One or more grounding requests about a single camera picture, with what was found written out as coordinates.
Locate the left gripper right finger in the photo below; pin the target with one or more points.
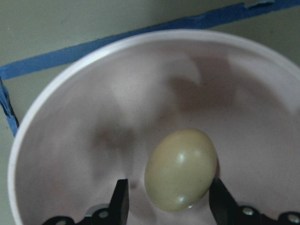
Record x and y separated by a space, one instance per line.
226 211

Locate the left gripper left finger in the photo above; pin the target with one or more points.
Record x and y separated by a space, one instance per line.
114 213

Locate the beige egg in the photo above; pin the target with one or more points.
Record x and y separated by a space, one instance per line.
180 170

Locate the pink bowl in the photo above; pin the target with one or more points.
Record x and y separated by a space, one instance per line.
100 119

